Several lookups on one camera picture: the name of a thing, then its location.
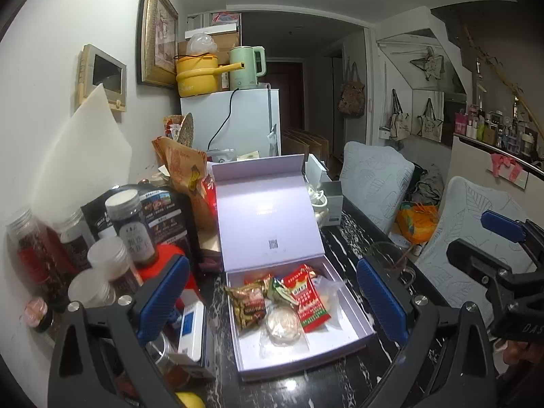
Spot brown paper snack bag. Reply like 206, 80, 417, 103
152, 136, 217, 230

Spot blue white medicine box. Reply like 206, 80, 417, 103
177, 301, 205, 366

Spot clear zip bag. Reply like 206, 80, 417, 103
312, 275, 345, 329

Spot green gold snack bag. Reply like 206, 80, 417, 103
225, 274, 299, 333

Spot yellow lemon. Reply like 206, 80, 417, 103
176, 391, 206, 408

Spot mint green kettle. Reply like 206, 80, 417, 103
229, 46, 267, 90

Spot dark jar white label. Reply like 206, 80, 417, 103
105, 189, 157, 265

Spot cream retro wall monitor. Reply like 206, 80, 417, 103
76, 43, 127, 113

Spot clear bag white rings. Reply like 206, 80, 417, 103
265, 305, 304, 346

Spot glass mug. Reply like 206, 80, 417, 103
366, 241, 416, 290

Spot red seasoning packet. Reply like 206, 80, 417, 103
282, 264, 331, 334

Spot white foam board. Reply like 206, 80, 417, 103
31, 85, 132, 225

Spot white lavender gift box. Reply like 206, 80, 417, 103
211, 155, 375, 381

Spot white mini fridge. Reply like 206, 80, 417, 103
180, 87, 281, 157

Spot yellow electric pot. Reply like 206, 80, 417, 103
175, 53, 242, 98

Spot brown hanging tote bag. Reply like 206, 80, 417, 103
338, 60, 365, 119

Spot person's right hand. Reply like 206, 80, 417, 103
503, 341, 539, 367

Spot gold framed picture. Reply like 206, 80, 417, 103
136, 0, 179, 88

